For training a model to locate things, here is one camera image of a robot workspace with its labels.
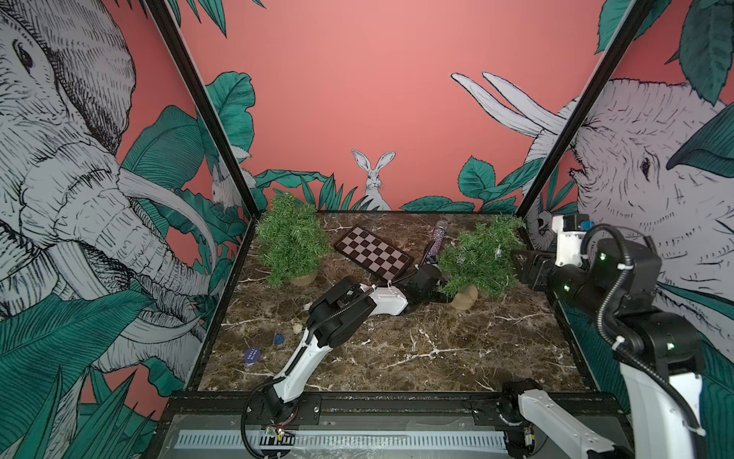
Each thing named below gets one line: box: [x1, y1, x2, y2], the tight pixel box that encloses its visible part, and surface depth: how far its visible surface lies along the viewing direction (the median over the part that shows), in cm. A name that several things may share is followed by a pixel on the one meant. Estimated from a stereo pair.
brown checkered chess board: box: [333, 225, 415, 284], surface depth 106 cm
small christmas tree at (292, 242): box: [255, 192, 331, 288], surface depth 81 cm
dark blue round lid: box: [244, 346, 261, 364], surface depth 85 cm
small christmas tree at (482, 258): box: [438, 214, 527, 311], surface depth 76 cm
